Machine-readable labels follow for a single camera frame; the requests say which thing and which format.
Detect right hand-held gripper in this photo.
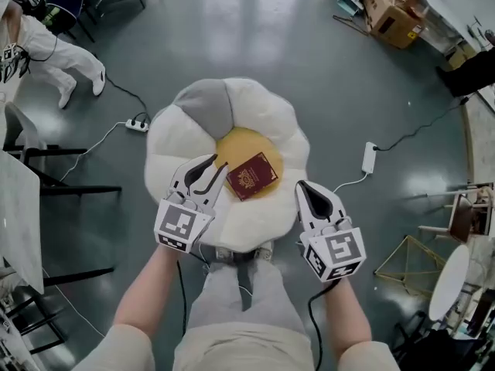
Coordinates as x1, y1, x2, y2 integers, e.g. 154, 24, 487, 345
295, 180, 367, 284

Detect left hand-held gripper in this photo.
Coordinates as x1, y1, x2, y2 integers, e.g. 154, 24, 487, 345
153, 154, 229, 254

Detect dark red book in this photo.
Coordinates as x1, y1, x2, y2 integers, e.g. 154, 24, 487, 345
225, 151, 279, 203

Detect fried-egg shaped plush cushion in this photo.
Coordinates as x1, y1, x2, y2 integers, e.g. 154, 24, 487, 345
145, 77, 310, 254

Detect person's left forearm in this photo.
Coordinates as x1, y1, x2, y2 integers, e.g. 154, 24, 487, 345
113, 243, 183, 339

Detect person's right forearm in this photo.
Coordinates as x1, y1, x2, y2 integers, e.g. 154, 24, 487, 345
320, 276, 374, 359

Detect white power strip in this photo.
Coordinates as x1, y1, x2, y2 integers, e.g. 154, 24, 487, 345
361, 141, 378, 175
125, 117, 150, 133

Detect person's left shoe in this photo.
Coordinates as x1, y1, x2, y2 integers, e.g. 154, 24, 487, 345
214, 245, 235, 264

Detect person's grey trousers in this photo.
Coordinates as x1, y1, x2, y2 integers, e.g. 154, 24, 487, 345
185, 259, 310, 343

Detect wooden chair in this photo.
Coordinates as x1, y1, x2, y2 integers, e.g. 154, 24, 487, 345
417, 182, 495, 245

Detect round white side table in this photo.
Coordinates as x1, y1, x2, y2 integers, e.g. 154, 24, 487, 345
428, 244, 470, 322

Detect person's beige shirt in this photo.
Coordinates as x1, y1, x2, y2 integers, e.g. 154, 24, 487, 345
71, 321, 401, 371

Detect white marble table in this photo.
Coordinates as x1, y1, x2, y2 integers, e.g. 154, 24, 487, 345
0, 151, 46, 295

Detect black bag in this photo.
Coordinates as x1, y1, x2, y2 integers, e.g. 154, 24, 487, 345
390, 311, 495, 371

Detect grey chair with black legs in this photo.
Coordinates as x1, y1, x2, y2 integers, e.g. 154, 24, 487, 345
3, 102, 88, 162

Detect wooden stick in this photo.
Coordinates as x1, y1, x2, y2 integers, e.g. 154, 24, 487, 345
332, 13, 370, 37

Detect large cardboard box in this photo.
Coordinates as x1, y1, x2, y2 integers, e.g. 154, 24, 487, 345
365, 0, 425, 49

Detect teal dustpan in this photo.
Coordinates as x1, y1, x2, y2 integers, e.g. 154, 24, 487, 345
336, 0, 364, 17

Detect long white table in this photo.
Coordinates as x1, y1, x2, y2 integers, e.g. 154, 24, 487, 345
415, 0, 488, 53

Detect gold wire frame stand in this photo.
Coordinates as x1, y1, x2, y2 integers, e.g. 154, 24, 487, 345
374, 234, 448, 297

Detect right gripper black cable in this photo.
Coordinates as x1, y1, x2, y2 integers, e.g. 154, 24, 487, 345
307, 278, 343, 371

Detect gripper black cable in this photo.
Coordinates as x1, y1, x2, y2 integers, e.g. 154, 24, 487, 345
176, 251, 210, 338
307, 278, 343, 371

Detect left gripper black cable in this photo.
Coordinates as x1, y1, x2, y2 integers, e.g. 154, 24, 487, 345
176, 251, 210, 338

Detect black floor cable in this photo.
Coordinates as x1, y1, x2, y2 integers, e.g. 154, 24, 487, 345
104, 73, 152, 125
373, 94, 475, 152

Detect long white floor cable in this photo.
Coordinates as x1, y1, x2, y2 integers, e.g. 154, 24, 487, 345
42, 268, 96, 328

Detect black frame stool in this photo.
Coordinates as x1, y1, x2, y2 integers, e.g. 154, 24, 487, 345
5, 295, 67, 355

